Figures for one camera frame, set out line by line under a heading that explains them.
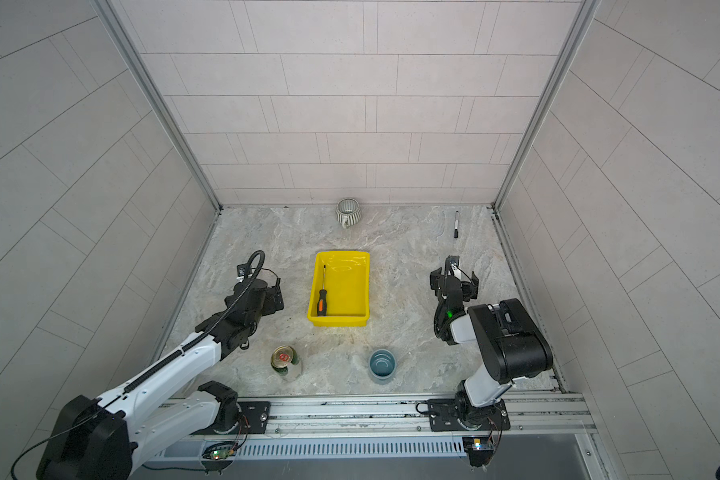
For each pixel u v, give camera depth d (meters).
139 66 0.79
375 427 0.71
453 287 0.72
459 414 0.64
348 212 1.06
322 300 0.89
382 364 0.79
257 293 0.64
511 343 0.45
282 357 0.71
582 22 0.72
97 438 0.38
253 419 0.71
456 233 1.08
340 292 0.92
